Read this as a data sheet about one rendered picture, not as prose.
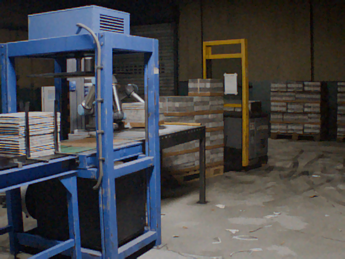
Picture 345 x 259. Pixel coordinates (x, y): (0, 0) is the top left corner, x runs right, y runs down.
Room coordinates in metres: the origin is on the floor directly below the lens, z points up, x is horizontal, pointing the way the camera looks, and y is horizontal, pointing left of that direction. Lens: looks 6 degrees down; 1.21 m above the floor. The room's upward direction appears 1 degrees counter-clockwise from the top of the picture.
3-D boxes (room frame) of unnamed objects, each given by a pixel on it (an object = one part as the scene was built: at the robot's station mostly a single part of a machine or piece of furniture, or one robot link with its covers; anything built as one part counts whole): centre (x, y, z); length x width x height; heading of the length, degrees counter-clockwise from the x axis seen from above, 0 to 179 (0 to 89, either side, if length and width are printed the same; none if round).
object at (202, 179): (4.60, -0.26, 0.34); 0.06 x 0.06 x 0.68; 64
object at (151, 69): (3.30, 0.17, 0.77); 0.09 x 0.09 x 1.55; 64
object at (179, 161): (5.61, 0.10, 0.42); 1.17 x 0.39 x 0.83; 136
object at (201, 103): (5.92, -0.20, 0.95); 0.38 x 0.29 x 0.23; 45
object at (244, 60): (6.22, -0.94, 0.97); 0.09 x 0.09 x 1.75; 46
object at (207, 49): (6.68, -0.47, 0.97); 0.09 x 0.09 x 1.75; 46
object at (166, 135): (4.03, 0.02, 0.74); 1.34 x 0.05 x 0.12; 154
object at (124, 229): (3.22, 0.70, 0.38); 0.94 x 0.69 x 0.63; 64
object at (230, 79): (6.46, -0.72, 1.28); 0.57 x 0.01 x 0.65; 46
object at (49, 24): (3.22, 0.69, 1.65); 0.60 x 0.45 x 0.20; 64
